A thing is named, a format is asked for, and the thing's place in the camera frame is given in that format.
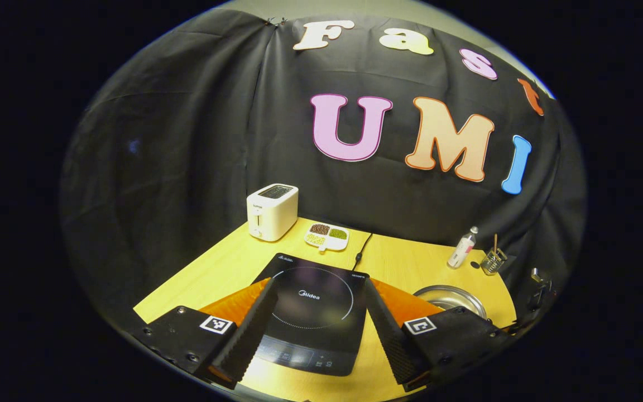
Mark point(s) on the glass holder with wooden stick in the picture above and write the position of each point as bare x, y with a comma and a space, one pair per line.
493, 262

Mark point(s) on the clear plastic bottle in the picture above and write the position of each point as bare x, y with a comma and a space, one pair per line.
461, 248

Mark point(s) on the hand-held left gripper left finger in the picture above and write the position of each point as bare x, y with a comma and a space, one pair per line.
249, 340

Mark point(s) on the white toaster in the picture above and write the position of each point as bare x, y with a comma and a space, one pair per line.
271, 215

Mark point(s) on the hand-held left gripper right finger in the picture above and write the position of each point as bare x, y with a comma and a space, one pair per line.
391, 335

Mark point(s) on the black induction cooktop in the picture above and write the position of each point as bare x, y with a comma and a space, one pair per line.
316, 312

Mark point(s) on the white divided plate of beans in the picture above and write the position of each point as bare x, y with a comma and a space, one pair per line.
327, 234

